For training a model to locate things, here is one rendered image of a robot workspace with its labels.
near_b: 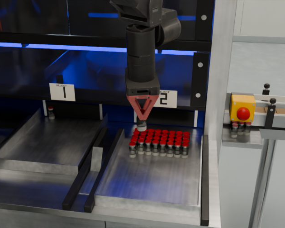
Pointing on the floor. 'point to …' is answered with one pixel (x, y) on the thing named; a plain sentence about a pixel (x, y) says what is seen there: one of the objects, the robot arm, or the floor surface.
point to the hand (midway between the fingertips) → (142, 114)
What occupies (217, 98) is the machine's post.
